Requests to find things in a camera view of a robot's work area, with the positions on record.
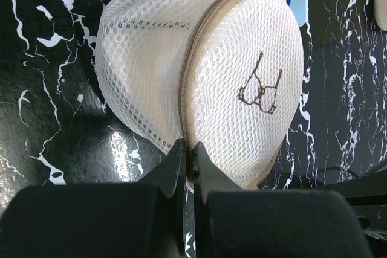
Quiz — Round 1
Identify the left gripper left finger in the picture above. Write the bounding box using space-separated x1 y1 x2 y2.
1 139 187 257

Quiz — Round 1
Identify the mesh laundry bag with glasses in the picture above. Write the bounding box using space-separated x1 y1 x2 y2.
95 0 304 189

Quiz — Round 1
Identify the light blue board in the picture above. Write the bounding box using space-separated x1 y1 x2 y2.
287 0 308 27

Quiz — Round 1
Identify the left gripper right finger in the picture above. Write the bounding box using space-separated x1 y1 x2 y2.
192 143 372 257

